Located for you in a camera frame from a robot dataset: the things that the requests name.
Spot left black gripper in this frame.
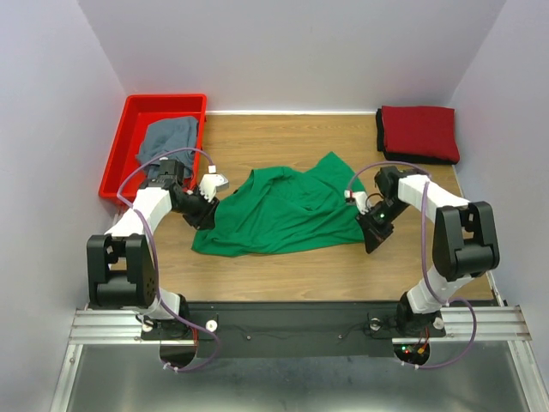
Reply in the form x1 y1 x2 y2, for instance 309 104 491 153
173 185 220 232

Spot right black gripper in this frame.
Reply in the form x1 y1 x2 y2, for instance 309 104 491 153
354 198 409 253

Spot green t shirt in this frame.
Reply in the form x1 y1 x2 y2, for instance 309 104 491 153
191 152 365 258

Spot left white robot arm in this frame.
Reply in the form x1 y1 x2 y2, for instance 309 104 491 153
87 155 229 338

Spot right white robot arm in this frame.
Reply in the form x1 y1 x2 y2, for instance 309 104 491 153
344 162 500 336

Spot grey t shirt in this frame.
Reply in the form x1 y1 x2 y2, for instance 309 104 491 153
136 116 199 179

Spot folded black t shirt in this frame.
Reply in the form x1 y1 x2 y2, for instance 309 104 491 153
375 107 458 166

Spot red plastic bin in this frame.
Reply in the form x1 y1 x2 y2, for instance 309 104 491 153
99 94 208 206

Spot folded red t shirt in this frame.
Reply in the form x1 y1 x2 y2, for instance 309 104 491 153
380 104 461 161

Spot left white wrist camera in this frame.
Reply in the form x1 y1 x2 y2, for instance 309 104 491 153
198 165 229 203

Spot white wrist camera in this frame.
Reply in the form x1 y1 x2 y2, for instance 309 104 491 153
198 165 229 203
344 190 383 215

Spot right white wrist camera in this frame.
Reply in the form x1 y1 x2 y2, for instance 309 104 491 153
344 190 383 215

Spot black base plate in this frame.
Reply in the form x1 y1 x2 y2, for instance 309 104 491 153
141 301 445 358

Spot aluminium rail frame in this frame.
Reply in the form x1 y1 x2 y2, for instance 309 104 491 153
51 302 548 411

